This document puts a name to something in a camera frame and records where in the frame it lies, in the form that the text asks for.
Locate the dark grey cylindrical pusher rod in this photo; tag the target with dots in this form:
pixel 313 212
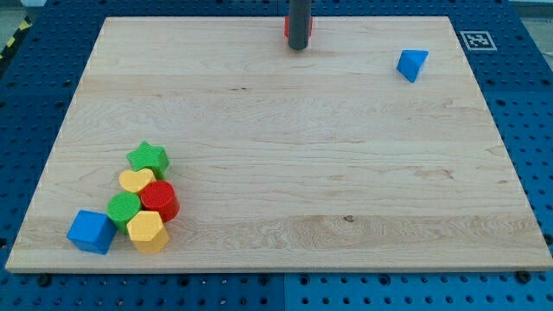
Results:
pixel 299 23

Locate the green star block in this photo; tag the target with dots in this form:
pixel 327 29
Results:
pixel 149 156

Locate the yellow hexagon block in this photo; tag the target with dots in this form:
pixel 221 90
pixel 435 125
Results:
pixel 147 232

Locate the blue cube block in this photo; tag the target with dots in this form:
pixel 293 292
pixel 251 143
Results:
pixel 92 232

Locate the red star block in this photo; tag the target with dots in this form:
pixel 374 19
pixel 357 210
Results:
pixel 286 27

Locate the green cylinder block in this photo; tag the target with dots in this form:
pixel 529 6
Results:
pixel 122 208

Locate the light wooden board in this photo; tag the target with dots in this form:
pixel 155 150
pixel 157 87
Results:
pixel 324 160

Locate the red cylinder block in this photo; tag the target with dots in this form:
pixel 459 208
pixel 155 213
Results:
pixel 160 196

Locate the yellow heart block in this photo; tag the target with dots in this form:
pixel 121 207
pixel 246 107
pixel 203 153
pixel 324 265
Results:
pixel 136 181

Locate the white fiducial marker tag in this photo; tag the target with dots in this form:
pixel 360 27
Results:
pixel 478 40

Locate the blue triangle block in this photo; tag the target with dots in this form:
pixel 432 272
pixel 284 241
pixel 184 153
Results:
pixel 411 62

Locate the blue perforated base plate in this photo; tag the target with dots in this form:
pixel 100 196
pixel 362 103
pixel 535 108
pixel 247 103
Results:
pixel 36 90

